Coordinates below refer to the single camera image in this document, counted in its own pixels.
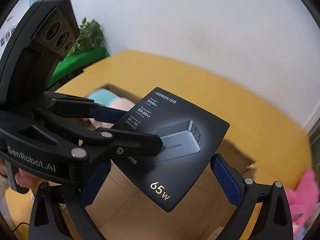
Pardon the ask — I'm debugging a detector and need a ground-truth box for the pink pig plush toy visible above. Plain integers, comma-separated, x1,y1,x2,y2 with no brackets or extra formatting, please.
82,87,138,131

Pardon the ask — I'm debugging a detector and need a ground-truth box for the black charger box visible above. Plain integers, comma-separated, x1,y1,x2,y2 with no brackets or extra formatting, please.
113,87,230,212

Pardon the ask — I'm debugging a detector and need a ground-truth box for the person's left hand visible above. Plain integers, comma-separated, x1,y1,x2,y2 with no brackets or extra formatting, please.
1,158,41,194

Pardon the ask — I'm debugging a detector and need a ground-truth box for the magenta bear plush toy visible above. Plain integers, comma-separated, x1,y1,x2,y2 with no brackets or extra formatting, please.
285,168,319,239

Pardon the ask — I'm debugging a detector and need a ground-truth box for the brown cardboard box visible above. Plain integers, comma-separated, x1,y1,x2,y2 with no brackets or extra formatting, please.
49,82,257,240

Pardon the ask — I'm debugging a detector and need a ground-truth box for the large potted plant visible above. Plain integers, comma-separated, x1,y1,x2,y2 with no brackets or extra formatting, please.
69,17,105,56

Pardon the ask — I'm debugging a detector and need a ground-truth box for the black cable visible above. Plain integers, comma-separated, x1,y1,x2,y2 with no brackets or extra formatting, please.
11,221,32,233

